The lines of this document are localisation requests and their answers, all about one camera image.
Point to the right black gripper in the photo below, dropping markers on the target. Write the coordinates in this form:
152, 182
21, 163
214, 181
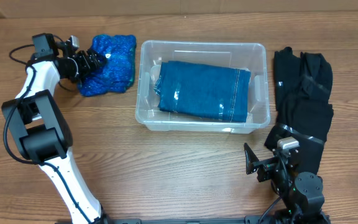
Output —
253, 163

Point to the sparkly blue knit garment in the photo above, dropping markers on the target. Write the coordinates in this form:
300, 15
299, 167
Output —
118, 72

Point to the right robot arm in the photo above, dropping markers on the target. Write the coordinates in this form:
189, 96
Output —
300, 194

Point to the blue denim jeans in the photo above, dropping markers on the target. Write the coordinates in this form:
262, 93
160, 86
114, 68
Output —
204, 91

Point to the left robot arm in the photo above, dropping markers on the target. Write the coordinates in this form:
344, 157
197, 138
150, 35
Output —
35, 131

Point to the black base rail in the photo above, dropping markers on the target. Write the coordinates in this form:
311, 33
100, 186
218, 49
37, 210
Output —
191, 221

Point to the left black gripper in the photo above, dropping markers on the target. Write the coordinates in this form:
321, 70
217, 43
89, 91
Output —
86, 61

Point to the black garment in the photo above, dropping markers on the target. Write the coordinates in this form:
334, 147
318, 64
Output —
302, 91

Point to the clear plastic storage bin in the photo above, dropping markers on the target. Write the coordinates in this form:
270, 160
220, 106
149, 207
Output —
247, 56

